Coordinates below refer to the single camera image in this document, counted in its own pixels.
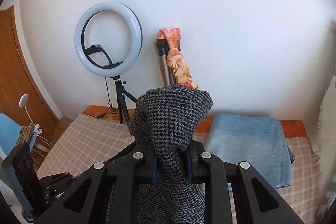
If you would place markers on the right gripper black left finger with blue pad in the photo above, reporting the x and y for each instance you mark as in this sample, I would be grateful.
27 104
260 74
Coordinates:
106 194

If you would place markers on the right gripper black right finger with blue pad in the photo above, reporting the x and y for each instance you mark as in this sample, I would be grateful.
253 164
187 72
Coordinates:
235 193

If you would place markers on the grey houndstooth pants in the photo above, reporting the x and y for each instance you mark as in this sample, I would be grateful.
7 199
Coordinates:
168 117

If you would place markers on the pink checked bed blanket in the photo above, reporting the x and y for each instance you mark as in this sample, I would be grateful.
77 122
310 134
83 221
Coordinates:
88 140

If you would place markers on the folded light blue jeans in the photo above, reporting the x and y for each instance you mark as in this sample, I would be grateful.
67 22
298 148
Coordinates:
267 152

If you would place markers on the light blue chair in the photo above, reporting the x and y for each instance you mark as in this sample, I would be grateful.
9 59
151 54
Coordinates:
9 135

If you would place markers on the orange floral bed sheet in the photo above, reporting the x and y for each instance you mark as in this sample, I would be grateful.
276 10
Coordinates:
239 123

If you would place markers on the green white patterned pillow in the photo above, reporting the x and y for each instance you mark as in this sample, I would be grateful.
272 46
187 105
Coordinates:
326 152

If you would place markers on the white clip lamp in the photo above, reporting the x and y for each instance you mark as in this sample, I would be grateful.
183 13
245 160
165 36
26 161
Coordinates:
37 130

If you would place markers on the wooden door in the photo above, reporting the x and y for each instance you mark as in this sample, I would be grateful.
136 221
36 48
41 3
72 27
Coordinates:
17 80

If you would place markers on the black mini tripod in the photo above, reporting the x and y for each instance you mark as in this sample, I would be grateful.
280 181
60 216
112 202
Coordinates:
121 94

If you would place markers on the orange floral scarf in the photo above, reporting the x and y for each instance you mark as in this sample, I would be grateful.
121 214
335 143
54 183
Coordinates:
175 59

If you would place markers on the folded silver black tripod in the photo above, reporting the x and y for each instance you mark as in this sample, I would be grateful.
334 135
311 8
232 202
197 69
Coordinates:
163 50

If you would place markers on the white ring light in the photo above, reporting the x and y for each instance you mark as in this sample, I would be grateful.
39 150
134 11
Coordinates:
108 39

